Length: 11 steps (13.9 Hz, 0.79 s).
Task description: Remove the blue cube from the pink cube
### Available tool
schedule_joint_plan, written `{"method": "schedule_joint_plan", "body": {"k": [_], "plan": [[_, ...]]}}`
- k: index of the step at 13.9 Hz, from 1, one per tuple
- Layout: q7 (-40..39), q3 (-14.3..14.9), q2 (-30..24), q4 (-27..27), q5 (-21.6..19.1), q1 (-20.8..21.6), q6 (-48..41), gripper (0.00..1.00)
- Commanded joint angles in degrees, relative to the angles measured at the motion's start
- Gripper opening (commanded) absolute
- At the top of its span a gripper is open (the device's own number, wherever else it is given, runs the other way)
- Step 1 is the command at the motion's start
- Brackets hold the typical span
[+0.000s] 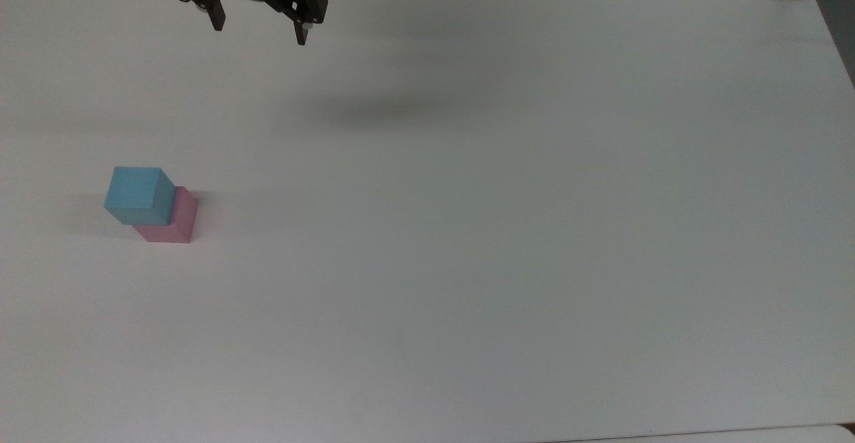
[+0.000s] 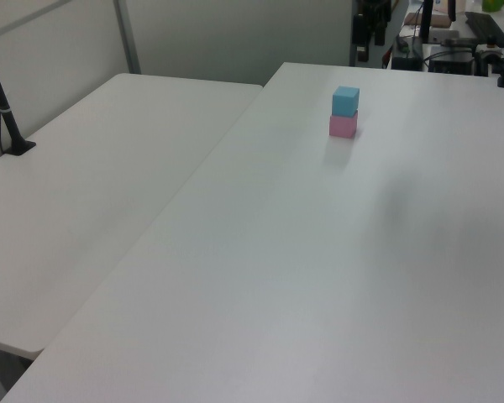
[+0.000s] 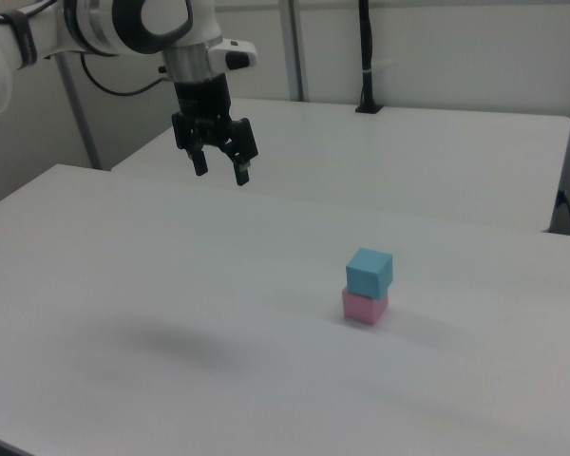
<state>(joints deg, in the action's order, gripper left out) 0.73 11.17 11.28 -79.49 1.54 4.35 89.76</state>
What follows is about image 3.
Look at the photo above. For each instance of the grey metal frame post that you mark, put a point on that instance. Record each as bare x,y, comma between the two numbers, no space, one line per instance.
78,104

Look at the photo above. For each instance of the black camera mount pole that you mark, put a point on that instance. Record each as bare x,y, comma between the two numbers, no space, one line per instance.
366,62

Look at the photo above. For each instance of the grey wall panel strip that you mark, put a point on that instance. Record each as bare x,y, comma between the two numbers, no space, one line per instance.
295,47

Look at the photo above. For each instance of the pink cube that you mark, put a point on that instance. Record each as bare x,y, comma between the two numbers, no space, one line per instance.
363,309

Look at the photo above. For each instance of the white back table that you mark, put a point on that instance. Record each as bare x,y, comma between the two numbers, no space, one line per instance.
361,157

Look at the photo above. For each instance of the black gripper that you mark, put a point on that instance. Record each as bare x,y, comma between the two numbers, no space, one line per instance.
202,107

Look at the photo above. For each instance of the blue cube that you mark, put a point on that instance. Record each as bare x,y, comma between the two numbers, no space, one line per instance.
369,272

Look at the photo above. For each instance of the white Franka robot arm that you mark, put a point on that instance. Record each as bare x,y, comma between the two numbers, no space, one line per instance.
100,28

